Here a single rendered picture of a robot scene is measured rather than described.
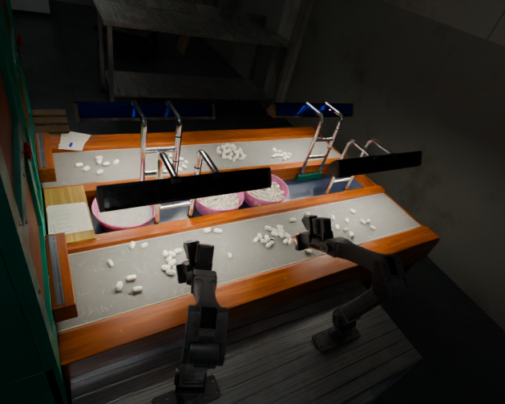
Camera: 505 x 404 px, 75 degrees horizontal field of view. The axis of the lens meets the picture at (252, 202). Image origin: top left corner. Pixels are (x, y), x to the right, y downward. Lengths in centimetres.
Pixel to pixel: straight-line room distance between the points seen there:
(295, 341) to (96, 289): 73
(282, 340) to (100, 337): 62
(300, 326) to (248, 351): 24
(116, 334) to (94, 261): 32
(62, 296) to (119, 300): 20
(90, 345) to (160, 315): 21
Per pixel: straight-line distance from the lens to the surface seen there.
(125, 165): 182
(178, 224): 146
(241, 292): 127
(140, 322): 117
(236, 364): 124
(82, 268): 134
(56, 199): 157
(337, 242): 122
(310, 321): 141
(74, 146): 191
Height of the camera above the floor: 178
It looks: 38 degrees down
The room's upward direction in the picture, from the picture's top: 17 degrees clockwise
